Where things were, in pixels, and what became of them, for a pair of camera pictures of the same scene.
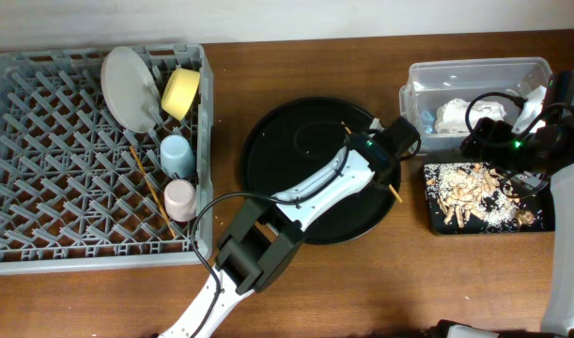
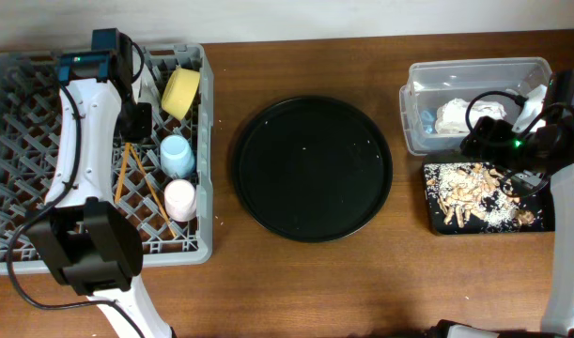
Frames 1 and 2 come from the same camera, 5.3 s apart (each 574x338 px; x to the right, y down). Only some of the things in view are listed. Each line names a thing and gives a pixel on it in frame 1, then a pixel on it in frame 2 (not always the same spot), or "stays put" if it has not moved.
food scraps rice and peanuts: x=473 y=192 stays put
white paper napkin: x=451 y=116 stays put
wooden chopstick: x=151 y=191 stays put
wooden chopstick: x=390 y=186 to x=121 y=173
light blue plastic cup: x=177 y=156 stays put
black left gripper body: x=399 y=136 to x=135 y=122
